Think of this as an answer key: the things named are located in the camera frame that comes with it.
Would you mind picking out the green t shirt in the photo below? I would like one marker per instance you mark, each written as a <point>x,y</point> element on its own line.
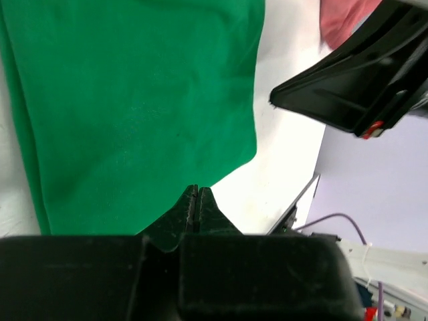
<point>118,106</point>

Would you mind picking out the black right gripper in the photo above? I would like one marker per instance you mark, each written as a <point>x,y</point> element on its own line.
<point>378,75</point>

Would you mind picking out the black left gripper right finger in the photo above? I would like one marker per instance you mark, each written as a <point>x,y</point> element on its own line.
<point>210,219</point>

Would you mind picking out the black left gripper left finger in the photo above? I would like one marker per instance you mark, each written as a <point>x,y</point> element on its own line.
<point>166,232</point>

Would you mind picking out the salmon pink t shirt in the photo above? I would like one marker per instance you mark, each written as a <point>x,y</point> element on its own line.
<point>339,18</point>

